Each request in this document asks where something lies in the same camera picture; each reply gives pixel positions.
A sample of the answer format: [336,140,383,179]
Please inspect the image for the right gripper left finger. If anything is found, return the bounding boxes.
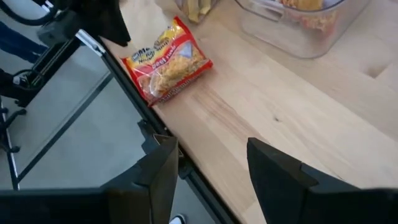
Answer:
[0,135,180,224]

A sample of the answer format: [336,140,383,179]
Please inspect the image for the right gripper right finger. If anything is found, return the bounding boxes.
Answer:
[248,138,398,224]

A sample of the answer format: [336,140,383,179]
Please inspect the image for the red Maruchan noodle pack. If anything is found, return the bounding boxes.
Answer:
[120,16,215,108]
[278,0,340,34]

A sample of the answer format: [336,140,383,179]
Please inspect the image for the yellow Maruchan noodle pack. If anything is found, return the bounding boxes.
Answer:
[185,0,213,24]

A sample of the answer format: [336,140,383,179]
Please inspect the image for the person's white shoe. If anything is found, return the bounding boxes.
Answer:
[169,213,187,224]

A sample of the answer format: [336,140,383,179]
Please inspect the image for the clear plastic bin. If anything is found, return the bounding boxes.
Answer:
[173,0,220,25]
[234,0,371,60]

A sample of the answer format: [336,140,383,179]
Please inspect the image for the white metal bar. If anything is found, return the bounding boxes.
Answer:
[75,29,107,57]

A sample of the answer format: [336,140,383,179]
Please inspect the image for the black stand base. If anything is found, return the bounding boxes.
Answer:
[0,68,43,155]

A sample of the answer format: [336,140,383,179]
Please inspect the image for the person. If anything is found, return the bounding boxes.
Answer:
[0,21,48,65]

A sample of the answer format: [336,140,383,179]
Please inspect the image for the grey frame bracket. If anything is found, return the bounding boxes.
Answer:
[137,119,165,155]

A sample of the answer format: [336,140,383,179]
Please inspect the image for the black aluminium table frame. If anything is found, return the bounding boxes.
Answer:
[74,29,242,224]

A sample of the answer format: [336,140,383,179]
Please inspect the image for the black mount block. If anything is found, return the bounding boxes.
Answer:
[36,0,132,48]

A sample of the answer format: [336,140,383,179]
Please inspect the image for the black cable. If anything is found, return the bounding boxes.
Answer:
[0,0,58,27]

